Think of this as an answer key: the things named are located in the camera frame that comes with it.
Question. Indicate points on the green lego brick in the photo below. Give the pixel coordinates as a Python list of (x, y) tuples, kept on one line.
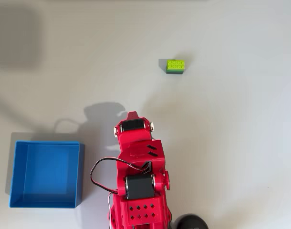
[(176, 65)]

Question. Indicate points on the red robot arm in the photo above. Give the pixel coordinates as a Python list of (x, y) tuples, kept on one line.
[(136, 143)]

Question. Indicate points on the black round base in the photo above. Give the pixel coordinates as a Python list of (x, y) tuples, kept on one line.
[(190, 223)]

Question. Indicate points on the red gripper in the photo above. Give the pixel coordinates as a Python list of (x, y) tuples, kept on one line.
[(134, 137)]

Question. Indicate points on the blue plastic box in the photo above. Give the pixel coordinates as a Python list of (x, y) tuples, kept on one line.
[(47, 171)]

